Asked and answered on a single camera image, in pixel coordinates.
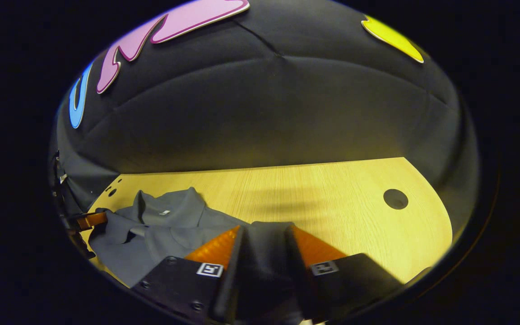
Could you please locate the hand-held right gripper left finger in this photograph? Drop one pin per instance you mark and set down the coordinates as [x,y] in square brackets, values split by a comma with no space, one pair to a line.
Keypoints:
[228,280]

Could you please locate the grey button-up shirt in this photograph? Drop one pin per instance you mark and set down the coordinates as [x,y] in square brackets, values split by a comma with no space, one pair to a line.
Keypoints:
[169,225]

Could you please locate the silver cloth clip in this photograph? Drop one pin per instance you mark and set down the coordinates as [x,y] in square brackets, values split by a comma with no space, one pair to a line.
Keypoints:
[62,178]

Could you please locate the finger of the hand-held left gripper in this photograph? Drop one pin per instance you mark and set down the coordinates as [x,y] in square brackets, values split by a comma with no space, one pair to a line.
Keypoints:
[90,220]

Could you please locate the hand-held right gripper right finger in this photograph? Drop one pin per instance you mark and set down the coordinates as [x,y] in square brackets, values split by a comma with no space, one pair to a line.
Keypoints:
[303,280]

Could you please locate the black backdrop cloth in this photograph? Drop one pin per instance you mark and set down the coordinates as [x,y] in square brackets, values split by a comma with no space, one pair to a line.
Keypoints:
[264,113]

